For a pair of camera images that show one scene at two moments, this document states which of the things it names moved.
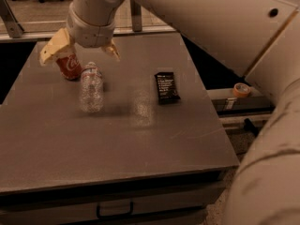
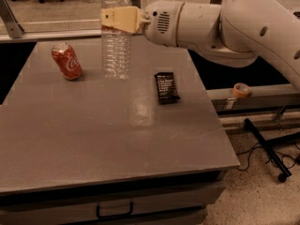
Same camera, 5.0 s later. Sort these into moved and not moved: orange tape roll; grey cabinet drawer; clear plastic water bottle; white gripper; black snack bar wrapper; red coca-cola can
Moved: white gripper; clear plastic water bottle
Not moved: black snack bar wrapper; red coca-cola can; grey cabinet drawer; orange tape roll
